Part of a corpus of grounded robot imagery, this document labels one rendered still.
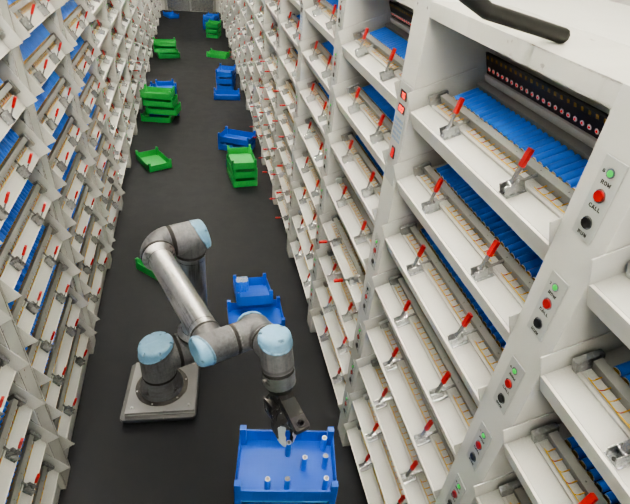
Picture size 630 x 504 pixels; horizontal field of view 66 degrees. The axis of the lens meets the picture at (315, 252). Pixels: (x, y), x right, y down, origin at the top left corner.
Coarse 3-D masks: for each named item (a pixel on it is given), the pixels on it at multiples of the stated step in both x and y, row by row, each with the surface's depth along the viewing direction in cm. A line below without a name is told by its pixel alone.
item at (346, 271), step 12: (324, 216) 222; (336, 216) 222; (324, 228) 222; (348, 240) 210; (336, 252) 206; (348, 264) 198; (348, 276) 193; (348, 288) 191; (360, 288) 186; (360, 300) 181
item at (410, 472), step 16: (368, 368) 180; (368, 384) 175; (384, 384) 173; (384, 400) 165; (384, 416) 164; (400, 416) 161; (384, 432) 159; (400, 432) 157; (400, 448) 154; (400, 464) 150; (416, 464) 141; (400, 480) 146; (416, 480) 145; (416, 496) 142; (432, 496) 141
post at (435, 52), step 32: (416, 0) 117; (448, 0) 112; (416, 32) 118; (448, 32) 114; (416, 64) 119; (448, 64) 119; (480, 64) 121; (384, 192) 145; (384, 224) 146; (384, 256) 151; (352, 352) 188; (352, 384) 191; (352, 416) 199
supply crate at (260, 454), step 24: (240, 432) 152; (264, 432) 155; (288, 432) 155; (312, 432) 156; (240, 456) 152; (264, 456) 153; (312, 456) 154; (240, 480) 138; (312, 480) 148; (336, 480) 143
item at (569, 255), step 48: (624, 96) 62; (624, 144) 62; (576, 192) 70; (624, 192) 62; (576, 240) 71; (624, 240) 65; (576, 288) 71; (528, 336) 83; (576, 336) 76; (528, 384) 84; (480, 480) 101
